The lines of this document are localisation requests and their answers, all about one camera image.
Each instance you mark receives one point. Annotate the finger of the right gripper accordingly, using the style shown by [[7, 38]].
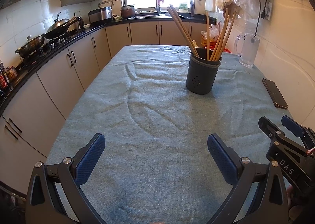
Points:
[[306, 135], [274, 133]]

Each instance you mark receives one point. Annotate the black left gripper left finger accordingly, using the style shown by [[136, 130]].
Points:
[[86, 158]]

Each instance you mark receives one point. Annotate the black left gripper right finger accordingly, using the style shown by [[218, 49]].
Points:
[[225, 158]]

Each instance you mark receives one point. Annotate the black perforated utensil holder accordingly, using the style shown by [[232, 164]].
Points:
[[201, 72]]

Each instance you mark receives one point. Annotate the beige kitchen base cabinets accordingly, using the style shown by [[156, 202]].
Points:
[[73, 66]]

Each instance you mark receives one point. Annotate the person's right hand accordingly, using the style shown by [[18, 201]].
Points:
[[294, 209]]

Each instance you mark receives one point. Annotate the black smartphone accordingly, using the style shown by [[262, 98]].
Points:
[[275, 94]]

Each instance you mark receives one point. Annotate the teal towel table cover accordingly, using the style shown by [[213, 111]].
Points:
[[241, 99]]

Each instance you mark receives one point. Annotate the clear glass mug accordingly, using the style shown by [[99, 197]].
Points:
[[246, 47]]

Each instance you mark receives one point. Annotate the pink plastic bag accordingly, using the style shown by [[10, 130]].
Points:
[[214, 33]]

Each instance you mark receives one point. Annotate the steel pot with lid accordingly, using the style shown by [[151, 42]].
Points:
[[32, 44]]

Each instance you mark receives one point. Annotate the black wok on stove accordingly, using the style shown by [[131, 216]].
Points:
[[59, 27]]

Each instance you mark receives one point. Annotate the black electric kettle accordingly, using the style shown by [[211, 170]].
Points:
[[80, 23]]

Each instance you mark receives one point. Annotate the silver rice cooker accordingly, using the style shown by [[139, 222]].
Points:
[[101, 15]]

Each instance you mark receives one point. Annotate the brown clay pot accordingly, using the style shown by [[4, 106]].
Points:
[[127, 11]]

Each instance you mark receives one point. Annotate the wall power socket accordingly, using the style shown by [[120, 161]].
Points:
[[266, 13]]

